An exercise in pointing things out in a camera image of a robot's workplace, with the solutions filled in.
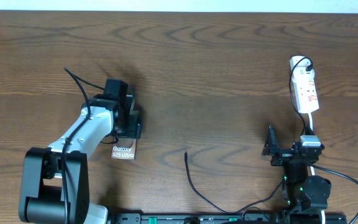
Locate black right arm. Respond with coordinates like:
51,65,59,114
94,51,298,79
262,125,331,223

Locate white USB charger adapter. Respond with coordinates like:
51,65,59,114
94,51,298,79
290,55,315,83

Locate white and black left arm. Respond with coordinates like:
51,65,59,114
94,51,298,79
18,94,141,223

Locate black USB charger cable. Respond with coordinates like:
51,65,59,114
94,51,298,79
183,56,314,215

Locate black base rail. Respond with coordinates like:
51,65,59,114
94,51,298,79
115,212,348,224

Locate white power strip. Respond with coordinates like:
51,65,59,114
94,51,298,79
292,79,319,114

